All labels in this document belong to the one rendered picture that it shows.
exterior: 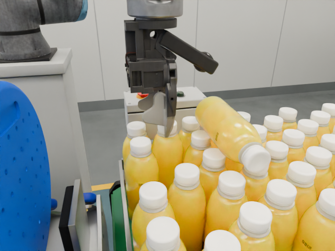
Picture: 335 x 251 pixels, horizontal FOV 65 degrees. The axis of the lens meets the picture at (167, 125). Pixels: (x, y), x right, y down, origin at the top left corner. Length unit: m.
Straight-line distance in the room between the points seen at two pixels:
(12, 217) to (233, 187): 0.28
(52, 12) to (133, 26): 0.75
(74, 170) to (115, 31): 2.15
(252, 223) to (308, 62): 3.97
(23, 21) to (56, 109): 0.34
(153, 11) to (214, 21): 3.00
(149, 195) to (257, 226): 0.14
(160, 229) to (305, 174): 0.24
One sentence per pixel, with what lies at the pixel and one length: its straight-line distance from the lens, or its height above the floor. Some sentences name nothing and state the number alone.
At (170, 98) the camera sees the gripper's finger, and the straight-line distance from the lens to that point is 0.45.
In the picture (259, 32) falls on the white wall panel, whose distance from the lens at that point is 3.71.
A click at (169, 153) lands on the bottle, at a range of 0.52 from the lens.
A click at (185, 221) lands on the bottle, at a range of 0.44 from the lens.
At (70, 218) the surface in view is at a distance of 0.40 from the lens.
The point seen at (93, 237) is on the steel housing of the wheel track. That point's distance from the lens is 0.54.
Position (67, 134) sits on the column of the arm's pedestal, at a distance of 1.18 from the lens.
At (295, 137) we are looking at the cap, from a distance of 0.55.
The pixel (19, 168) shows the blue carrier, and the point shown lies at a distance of 0.40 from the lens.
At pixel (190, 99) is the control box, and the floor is 1.10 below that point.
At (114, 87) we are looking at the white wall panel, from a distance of 3.30.
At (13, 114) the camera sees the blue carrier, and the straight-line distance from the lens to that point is 0.41.
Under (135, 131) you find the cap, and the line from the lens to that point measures 0.53.
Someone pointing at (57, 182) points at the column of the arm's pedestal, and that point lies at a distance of 1.32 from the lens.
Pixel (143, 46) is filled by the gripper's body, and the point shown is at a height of 1.25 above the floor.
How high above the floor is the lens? 1.33
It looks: 27 degrees down
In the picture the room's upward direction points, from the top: straight up
